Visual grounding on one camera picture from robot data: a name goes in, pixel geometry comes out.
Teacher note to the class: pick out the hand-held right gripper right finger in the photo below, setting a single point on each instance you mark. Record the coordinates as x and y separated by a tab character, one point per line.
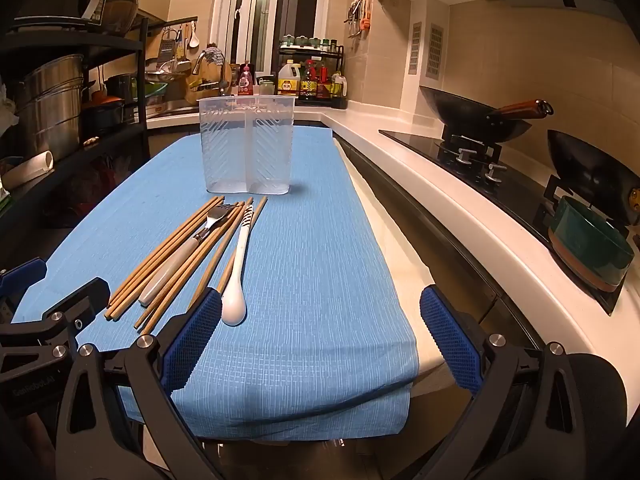
450	340

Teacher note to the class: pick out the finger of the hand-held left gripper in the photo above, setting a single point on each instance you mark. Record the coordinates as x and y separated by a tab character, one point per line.
25	275
85	300

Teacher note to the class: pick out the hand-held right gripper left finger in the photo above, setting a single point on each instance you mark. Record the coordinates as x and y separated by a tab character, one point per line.
192	340

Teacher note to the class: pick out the clear plastic utensil holder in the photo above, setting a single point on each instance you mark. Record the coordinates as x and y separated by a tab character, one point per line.
225	150

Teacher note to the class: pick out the dark kitchen base cabinet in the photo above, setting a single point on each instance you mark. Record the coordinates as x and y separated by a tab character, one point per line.
425	240

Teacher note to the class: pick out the white paper roll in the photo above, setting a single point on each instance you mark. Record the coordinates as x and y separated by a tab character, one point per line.
27	170

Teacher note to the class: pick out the red plastic bag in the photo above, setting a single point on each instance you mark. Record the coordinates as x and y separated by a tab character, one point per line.
95	185

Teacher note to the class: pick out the blue woven table cloth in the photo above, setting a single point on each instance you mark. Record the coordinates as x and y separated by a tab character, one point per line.
310	270

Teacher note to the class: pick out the large stainless steel stockpot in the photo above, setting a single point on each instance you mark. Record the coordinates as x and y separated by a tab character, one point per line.
50	110

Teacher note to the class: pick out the green bowl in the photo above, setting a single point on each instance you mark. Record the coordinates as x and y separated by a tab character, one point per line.
585	240

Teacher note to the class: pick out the metal stove knob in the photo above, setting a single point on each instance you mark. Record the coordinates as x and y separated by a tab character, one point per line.
496	173
462	156

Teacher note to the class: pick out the pot with orange lid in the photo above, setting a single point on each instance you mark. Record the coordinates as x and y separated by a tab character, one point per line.
102	115

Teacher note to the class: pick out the black burner grate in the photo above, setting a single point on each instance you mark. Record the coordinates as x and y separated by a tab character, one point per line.
480	150
552	190

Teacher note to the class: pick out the black glass gas cooktop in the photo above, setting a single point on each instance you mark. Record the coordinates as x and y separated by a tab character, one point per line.
415	141

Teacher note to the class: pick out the black cooking pot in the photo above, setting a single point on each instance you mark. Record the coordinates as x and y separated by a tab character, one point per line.
120	87

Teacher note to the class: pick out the steel sink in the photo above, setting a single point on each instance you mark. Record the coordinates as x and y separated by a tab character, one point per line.
172	106

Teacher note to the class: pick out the black metal shelf rack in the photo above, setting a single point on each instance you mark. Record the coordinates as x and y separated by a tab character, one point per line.
142	85

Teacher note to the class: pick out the green plastic basin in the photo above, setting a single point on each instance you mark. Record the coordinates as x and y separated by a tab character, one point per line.
156	89

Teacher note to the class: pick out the patterned wooden cutting board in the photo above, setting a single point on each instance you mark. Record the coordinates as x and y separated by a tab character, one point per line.
200	91

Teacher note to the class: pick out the metal kitchen faucet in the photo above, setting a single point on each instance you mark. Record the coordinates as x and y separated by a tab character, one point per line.
220	77

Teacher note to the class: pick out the red dish soap bottle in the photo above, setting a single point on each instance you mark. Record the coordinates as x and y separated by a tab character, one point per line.
245	82

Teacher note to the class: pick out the metal box grater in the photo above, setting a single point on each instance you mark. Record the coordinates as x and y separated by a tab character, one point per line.
167	50

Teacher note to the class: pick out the small lidded jar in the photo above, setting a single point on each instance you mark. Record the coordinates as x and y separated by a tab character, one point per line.
266	85

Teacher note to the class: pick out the oil bottle with yellow label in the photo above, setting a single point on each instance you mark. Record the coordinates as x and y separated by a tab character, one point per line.
286	85

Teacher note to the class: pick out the pale bottle with green contents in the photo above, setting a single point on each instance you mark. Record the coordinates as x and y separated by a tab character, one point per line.
339	87

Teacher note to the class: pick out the dark sauce bottle red cap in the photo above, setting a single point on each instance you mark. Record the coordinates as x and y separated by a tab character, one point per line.
308	85

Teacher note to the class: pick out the round metal bowl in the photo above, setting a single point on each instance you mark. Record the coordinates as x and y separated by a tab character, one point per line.
122	12

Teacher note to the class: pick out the white hanging ladle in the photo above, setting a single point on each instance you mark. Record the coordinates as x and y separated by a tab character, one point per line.
194	40

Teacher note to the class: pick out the black spice rack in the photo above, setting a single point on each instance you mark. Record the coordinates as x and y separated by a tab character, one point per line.
342	60

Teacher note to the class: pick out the row of spice jars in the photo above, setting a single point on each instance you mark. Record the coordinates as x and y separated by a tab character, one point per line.
310	41

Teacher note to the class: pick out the window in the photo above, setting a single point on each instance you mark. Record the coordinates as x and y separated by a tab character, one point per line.
260	20

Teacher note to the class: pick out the hanging kitchen scissors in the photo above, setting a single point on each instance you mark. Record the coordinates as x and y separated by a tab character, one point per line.
353	20

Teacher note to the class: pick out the grey wall vent panel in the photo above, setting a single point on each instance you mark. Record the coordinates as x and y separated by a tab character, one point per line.
415	50
435	52

